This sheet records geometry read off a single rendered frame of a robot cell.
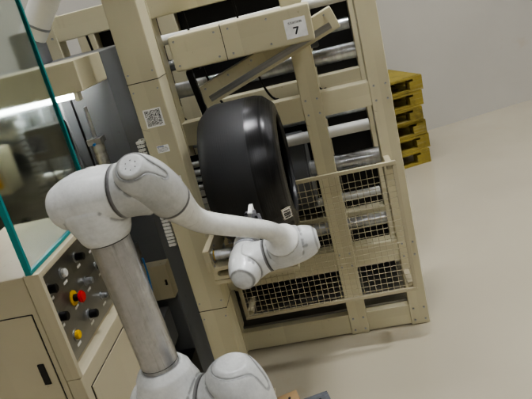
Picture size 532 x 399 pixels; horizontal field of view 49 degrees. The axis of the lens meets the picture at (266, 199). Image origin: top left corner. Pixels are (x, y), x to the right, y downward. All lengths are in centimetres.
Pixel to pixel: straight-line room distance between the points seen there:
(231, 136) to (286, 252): 67
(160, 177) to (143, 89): 111
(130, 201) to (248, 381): 53
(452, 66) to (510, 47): 72
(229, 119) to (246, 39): 43
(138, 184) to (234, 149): 95
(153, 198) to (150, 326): 36
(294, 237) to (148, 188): 56
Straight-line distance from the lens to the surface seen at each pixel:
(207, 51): 259
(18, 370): 205
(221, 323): 272
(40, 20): 280
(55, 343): 195
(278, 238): 167
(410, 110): 571
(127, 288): 148
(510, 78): 739
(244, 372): 153
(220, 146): 222
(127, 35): 238
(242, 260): 176
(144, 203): 135
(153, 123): 241
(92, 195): 138
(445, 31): 691
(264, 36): 255
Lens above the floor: 187
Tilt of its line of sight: 19 degrees down
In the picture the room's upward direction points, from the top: 14 degrees counter-clockwise
